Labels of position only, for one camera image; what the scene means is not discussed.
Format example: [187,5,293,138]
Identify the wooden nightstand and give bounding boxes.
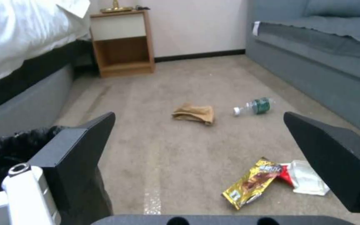
[89,10,156,78]

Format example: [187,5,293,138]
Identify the clear bottle with green label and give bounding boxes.
[233,96,276,117]

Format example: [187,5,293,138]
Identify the bed with white duvet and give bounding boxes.
[0,0,94,141]

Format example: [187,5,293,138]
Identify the brass lamp base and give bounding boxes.
[100,0,134,13]

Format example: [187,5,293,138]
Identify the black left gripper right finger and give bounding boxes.
[283,111,360,225]

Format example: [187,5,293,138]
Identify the grey-blue bed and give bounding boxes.
[244,0,360,141]

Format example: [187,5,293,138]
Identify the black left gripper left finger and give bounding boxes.
[0,112,116,225]

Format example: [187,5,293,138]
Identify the crumpled brown paper bag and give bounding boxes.
[171,102,216,127]

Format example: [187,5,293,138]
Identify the red and white wrapper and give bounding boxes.
[276,160,330,195]

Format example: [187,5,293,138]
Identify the gold snack wrapper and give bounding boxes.
[222,156,284,210]

